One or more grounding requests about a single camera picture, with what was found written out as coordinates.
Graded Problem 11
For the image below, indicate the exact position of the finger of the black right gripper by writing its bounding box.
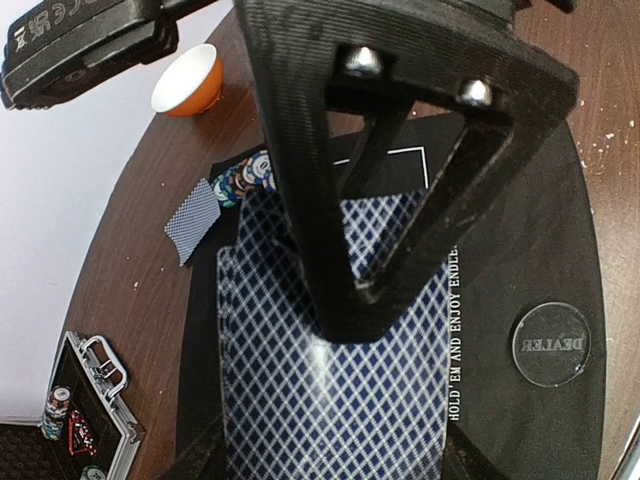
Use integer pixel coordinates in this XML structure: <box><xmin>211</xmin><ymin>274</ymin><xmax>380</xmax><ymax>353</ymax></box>
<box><xmin>359</xmin><ymin>114</ymin><xmax>571</xmax><ymax>306</ymax></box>
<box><xmin>442</xmin><ymin>424</ymin><xmax>505</xmax><ymax>480</ymax></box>

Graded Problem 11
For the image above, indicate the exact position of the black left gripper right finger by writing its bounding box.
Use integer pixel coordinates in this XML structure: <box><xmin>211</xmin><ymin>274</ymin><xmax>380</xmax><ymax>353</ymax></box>
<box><xmin>239</xmin><ymin>29</ymin><xmax>391</xmax><ymax>346</ymax></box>

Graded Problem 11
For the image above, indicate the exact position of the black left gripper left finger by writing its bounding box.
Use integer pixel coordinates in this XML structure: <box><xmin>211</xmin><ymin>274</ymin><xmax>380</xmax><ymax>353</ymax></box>
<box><xmin>159</xmin><ymin>415</ymin><xmax>227</xmax><ymax>480</ymax></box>

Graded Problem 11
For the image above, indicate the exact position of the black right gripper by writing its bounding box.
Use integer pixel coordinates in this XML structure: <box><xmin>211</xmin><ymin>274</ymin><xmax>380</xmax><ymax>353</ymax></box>
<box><xmin>235</xmin><ymin>1</ymin><xmax>579</xmax><ymax>125</ymax></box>

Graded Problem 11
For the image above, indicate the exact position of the grey playing card deck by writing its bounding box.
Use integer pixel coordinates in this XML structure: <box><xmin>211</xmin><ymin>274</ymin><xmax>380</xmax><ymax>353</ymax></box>
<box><xmin>218</xmin><ymin>192</ymin><xmax>450</xmax><ymax>479</ymax></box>

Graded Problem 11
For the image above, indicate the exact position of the poker chip pile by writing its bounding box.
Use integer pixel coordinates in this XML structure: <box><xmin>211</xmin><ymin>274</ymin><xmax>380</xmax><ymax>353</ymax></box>
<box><xmin>212</xmin><ymin>149</ymin><xmax>277</xmax><ymax>208</ymax></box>

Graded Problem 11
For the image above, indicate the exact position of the black dealer button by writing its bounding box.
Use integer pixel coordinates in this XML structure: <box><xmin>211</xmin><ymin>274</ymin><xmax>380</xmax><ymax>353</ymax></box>
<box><xmin>511</xmin><ymin>302</ymin><xmax>592</xmax><ymax>388</ymax></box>

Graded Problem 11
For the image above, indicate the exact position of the blue patterned playing card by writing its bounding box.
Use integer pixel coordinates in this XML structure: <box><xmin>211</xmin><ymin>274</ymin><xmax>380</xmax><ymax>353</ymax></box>
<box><xmin>164</xmin><ymin>178</ymin><xmax>221</xmax><ymax>267</ymax></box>

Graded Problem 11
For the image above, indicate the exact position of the white and red bowl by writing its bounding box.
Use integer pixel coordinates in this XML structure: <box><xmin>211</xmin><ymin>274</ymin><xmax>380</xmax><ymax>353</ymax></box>
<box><xmin>151</xmin><ymin>43</ymin><xmax>224</xmax><ymax>118</ymax></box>

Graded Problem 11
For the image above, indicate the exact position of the aluminium poker chip case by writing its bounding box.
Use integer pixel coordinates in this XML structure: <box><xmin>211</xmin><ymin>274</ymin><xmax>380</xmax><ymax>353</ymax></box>
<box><xmin>1</xmin><ymin>331</ymin><xmax>145</xmax><ymax>479</ymax></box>

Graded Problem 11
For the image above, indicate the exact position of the black all-in triangle plaque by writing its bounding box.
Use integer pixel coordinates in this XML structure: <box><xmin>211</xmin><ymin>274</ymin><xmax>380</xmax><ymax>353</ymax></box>
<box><xmin>68</xmin><ymin>412</ymin><xmax>97</xmax><ymax>457</ymax></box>

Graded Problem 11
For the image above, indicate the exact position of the black poker play mat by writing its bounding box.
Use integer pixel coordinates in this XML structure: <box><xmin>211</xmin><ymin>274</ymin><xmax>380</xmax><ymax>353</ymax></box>
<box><xmin>176</xmin><ymin>126</ymin><xmax>606</xmax><ymax>479</ymax></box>

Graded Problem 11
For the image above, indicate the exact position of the far poker chip row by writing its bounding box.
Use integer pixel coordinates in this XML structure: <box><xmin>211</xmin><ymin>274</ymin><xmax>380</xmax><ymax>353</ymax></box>
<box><xmin>40</xmin><ymin>386</ymin><xmax>71</xmax><ymax>441</ymax></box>

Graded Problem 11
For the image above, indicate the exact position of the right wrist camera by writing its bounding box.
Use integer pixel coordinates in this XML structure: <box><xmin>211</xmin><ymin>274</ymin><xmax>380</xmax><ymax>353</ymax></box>
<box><xmin>1</xmin><ymin>0</ymin><xmax>213</xmax><ymax>110</ymax></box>

